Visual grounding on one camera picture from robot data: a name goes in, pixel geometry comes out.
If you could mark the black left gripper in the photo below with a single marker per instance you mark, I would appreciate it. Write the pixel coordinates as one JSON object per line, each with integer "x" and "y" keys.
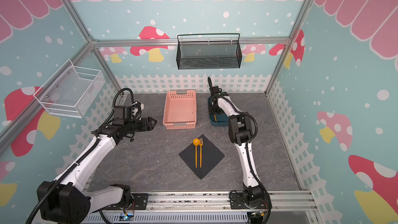
{"x": 150, "y": 126}

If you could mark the orange plastic spoon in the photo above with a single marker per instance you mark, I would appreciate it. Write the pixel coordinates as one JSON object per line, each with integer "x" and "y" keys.
{"x": 196, "y": 143}

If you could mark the orange plastic fork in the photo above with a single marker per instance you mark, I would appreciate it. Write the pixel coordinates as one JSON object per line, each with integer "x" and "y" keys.
{"x": 201, "y": 145}

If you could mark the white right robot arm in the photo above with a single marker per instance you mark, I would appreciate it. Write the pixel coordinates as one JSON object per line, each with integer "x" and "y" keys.
{"x": 242, "y": 129}

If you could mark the black paper napkin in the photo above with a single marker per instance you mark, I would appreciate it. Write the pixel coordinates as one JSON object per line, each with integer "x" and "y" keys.
{"x": 211, "y": 157}

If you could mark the teal plastic tub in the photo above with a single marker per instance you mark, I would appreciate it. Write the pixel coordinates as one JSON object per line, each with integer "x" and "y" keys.
{"x": 219, "y": 120}

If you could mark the pink perforated plastic basket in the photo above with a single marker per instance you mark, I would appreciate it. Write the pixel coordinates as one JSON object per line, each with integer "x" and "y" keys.
{"x": 180, "y": 111}

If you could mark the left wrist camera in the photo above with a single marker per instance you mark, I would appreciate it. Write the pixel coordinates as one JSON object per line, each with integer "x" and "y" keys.
{"x": 131, "y": 112}

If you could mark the black wire wall basket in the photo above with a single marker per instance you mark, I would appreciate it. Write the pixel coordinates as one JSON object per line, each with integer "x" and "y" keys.
{"x": 209, "y": 51}

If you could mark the white wire wall basket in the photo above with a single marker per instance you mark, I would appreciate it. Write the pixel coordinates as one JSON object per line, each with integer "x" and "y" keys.
{"x": 70, "y": 91}

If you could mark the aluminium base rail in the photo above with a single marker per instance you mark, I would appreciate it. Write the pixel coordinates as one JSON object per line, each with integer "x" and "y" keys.
{"x": 213, "y": 207}

